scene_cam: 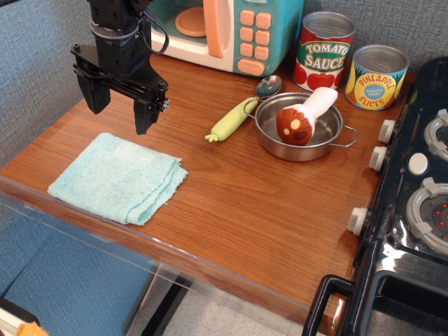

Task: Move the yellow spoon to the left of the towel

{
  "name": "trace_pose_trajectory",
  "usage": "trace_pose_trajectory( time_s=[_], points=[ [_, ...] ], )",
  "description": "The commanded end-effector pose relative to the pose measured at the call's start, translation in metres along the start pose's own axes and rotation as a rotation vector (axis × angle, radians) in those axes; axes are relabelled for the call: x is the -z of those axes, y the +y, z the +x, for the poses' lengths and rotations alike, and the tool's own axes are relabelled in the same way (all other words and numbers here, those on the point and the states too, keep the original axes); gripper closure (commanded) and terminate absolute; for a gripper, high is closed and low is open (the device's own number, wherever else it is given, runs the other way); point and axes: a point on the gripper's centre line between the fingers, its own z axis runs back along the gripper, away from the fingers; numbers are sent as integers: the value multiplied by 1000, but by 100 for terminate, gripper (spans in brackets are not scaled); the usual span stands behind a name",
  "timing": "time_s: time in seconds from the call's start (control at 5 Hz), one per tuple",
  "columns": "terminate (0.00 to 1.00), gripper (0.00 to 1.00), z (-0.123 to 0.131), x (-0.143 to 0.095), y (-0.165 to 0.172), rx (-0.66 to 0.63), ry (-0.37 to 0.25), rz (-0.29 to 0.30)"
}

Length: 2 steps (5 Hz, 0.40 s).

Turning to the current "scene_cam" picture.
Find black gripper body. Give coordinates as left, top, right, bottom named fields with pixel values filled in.
left=71, top=21, right=169, bottom=112

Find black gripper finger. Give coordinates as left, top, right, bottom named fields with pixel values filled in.
left=77, top=73, right=111, bottom=114
left=134, top=99, right=161, bottom=135

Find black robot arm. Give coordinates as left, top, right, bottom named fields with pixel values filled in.
left=71, top=1, right=169, bottom=134

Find silver metal pot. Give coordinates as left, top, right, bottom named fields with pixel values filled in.
left=253, top=87, right=358, bottom=162

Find light blue folded cloth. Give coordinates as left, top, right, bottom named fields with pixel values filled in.
left=48, top=132, right=188, bottom=225

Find orange microwave turntable plate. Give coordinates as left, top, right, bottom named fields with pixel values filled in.
left=175, top=6, right=206, bottom=37

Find teal toy microwave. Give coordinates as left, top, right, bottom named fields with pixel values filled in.
left=149, top=0, right=303, bottom=77

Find plush brown mushroom toy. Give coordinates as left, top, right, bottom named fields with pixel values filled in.
left=276, top=87, right=338, bottom=146

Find tomato sauce can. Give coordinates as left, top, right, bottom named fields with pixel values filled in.
left=293, top=11, right=356, bottom=92

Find pineapple slices can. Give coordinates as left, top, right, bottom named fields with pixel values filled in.
left=345, top=45, right=410, bottom=111

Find orange fuzzy object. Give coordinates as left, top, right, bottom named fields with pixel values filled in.
left=16, top=322, right=49, bottom=336

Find black toy stove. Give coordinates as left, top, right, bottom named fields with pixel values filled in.
left=302, top=57, right=447, bottom=335

